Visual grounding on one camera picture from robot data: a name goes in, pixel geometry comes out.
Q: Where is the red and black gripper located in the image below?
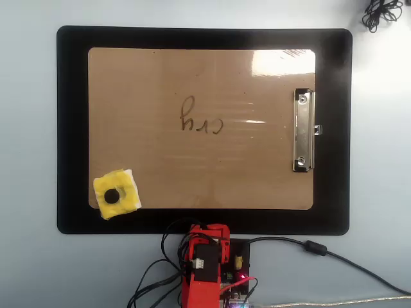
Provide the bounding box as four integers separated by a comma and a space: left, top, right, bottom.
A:
186, 223, 232, 285

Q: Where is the yellow sponge with black knob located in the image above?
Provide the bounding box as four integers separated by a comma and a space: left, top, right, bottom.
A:
92, 168, 142, 221

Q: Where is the controller circuit board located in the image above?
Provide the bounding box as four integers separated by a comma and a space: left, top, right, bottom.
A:
220, 271, 258, 308

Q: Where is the brown clipboard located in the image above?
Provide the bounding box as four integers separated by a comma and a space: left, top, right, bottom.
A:
87, 47, 317, 211

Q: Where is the silver metal clipboard clip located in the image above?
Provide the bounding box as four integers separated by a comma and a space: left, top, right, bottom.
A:
292, 88, 324, 173

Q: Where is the black desk mat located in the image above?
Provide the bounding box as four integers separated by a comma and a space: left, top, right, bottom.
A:
56, 25, 353, 237

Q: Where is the black servo wire bundle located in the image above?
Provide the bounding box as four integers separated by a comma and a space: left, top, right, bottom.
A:
127, 217, 202, 308

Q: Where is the red wire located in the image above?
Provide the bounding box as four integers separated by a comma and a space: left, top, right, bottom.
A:
220, 277, 258, 293

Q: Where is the black power cable with ferrite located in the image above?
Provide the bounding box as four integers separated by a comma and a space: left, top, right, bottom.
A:
236, 236, 411, 296

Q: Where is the silver braided USB cable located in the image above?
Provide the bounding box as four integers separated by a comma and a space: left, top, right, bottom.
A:
243, 294, 411, 308

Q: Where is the coiled black cable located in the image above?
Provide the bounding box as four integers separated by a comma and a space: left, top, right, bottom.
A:
362, 0, 404, 33

